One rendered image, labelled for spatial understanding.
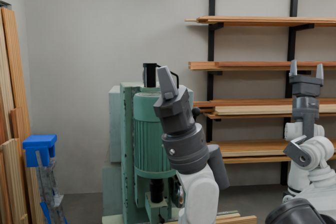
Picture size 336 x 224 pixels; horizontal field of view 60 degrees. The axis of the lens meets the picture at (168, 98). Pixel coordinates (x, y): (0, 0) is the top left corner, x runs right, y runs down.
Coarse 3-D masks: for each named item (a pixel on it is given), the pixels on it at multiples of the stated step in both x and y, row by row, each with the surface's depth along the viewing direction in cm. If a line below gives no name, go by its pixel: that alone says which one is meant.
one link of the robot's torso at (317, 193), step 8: (328, 176) 69; (312, 184) 76; (320, 184) 70; (328, 184) 70; (304, 192) 71; (312, 192) 68; (320, 192) 66; (328, 192) 64; (312, 200) 64; (320, 200) 62; (328, 200) 61; (320, 208) 61; (328, 208) 60; (328, 216) 59
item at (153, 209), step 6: (150, 204) 115; (156, 204) 115; (162, 204) 115; (150, 210) 113; (156, 210) 113; (162, 210) 114; (150, 216) 113; (156, 216) 113; (162, 216) 114; (150, 222) 113; (156, 222) 114
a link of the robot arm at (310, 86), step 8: (296, 80) 103; (304, 80) 103; (312, 80) 103; (320, 80) 104; (296, 88) 104; (304, 88) 103; (312, 88) 103; (296, 96) 107; (304, 96) 103; (312, 96) 103; (296, 104) 103; (304, 104) 101; (312, 104) 100
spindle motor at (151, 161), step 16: (144, 96) 105; (144, 112) 105; (144, 128) 106; (160, 128) 105; (144, 144) 107; (160, 144) 106; (144, 160) 108; (160, 160) 107; (144, 176) 108; (160, 176) 107
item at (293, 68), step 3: (291, 60) 106; (294, 60) 105; (291, 63) 106; (294, 63) 105; (291, 66) 106; (294, 66) 104; (291, 69) 106; (294, 69) 104; (291, 72) 105; (294, 72) 104; (291, 75) 104
